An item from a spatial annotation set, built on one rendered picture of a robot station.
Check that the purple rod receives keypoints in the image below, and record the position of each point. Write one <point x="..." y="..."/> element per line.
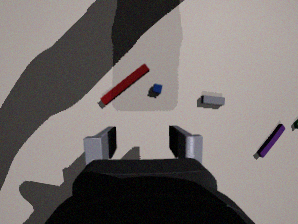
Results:
<point x="271" y="140"/>

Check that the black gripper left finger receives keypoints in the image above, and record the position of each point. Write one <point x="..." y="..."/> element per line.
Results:
<point x="101" y="146"/>

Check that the grey rectangular block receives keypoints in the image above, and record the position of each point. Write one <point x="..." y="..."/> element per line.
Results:
<point x="205" y="99"/>

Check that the green rod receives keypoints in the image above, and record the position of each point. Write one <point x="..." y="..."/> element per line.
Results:
<point x="296" y="124"/>

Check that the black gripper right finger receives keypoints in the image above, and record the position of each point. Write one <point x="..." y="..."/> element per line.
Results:
<point x="185" y="145"/>

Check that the dark red rod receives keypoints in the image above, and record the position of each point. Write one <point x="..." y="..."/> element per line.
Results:
<point x="124" y="84"/>

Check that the small blue cube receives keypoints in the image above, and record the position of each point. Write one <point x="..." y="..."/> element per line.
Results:
<point x="157" y="88"/>

